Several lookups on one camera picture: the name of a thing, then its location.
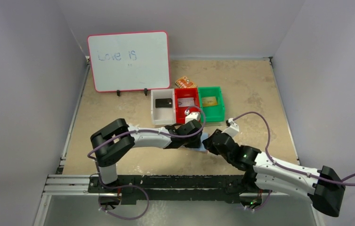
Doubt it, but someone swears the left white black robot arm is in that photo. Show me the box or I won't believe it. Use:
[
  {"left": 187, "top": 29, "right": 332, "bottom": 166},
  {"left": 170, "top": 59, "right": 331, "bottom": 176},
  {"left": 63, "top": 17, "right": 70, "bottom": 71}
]
[{"left": 90, "top": 118, "right": 203, "bottom": 185}]

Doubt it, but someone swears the silver credit card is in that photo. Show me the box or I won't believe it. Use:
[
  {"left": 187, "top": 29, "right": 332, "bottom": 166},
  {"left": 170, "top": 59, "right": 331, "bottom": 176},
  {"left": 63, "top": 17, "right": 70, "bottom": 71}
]
[{"left": 177, "top": 97, "right": 195, "bottom": 107}]

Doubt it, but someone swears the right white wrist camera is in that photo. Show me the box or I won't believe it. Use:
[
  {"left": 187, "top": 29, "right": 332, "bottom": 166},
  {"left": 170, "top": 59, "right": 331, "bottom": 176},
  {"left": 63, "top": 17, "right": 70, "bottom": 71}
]
[{"left": 223, "top": 118, "right": 240, "bottom": 137}]

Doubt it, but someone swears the pink framed whiteboard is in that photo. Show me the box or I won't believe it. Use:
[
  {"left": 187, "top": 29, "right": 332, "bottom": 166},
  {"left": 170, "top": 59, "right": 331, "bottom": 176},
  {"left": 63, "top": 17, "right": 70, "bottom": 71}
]
[{"left": 87, "top": 31, "right": 170, "bottom": 92}]

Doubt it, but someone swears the gold credit card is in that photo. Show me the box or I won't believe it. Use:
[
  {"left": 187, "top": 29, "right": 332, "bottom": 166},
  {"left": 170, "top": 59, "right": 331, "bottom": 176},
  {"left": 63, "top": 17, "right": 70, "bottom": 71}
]
[{"left": 202, "top": 96, "right": 218, "bottom": 107}]

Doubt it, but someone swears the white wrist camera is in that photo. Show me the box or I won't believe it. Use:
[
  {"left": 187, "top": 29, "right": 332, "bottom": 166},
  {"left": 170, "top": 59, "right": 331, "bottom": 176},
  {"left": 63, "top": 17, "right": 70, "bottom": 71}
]
[
  {"left": 223, "top": 118, "right": 240, "bottom": 137},
  {"left": 185, "top": 109, "right": 201, "bottom": 124}
]

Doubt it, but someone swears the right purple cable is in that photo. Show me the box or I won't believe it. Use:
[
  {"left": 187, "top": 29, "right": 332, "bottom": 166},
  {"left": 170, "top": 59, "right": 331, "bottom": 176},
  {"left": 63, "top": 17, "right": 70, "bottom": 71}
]
[{"left": 227, "top": 111, "right": 355, "bottom": 213}]

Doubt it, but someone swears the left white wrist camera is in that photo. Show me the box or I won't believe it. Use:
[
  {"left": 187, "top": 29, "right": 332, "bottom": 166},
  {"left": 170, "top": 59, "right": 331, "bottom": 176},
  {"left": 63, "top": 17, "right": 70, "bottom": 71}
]
[{"left": 185, "top": 109, "right": 201, "bottom": 124}]

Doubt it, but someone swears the red plastic bin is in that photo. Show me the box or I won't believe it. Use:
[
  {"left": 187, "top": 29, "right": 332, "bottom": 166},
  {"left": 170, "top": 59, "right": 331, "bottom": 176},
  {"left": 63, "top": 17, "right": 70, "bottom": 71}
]
[{"left": 174, "top": 88, "right": 200, "bottom": 124}]

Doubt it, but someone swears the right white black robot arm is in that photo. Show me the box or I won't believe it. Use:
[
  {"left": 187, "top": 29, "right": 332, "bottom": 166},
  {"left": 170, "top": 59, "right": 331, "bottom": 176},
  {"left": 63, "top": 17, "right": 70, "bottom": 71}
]
[{"left": 202, "top": 129, "right": 346, "bottom": 217}]

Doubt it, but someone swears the white plastic bin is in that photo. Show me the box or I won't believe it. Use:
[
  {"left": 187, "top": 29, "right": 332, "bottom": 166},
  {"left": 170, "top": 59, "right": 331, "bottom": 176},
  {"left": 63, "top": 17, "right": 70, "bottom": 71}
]
[{"left": 151, "top": 89, "right": 176, "bottom": 125}]

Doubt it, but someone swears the orange spiral notebook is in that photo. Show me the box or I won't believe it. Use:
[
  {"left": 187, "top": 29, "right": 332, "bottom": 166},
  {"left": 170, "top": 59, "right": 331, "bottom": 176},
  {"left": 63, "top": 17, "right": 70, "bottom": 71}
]
[{"left": 175, "top": 76, "right": 197, "bottom": 89}]

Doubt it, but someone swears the green plastic bin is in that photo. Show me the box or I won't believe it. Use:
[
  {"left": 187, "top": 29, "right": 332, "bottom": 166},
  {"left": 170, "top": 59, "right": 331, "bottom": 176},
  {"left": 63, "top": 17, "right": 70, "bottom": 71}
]
[{"left": 198, "top": 87, "right": 225, "bottom": 122}]

